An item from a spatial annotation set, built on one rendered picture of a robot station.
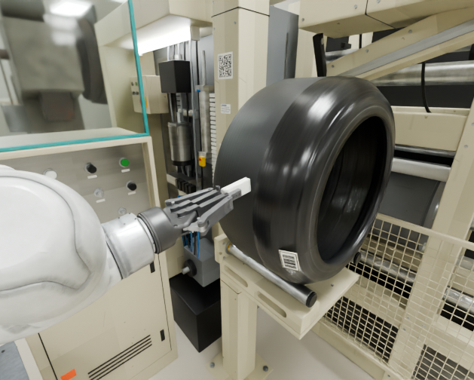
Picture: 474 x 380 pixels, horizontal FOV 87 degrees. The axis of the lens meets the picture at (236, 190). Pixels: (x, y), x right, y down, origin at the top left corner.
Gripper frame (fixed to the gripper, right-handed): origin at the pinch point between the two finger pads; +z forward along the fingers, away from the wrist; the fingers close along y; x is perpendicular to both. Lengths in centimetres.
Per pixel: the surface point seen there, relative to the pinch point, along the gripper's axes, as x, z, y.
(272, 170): -3.6, 5.6, -5.2
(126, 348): 90, -30, 59
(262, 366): 127, 22, 24
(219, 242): 31.3, 8.3, 23.4
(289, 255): 14.2, 3.8, -10.7
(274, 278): 34.9, 11.2, 0.9
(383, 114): -8.5, 39.3, -12.4
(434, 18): -29, 68, -12
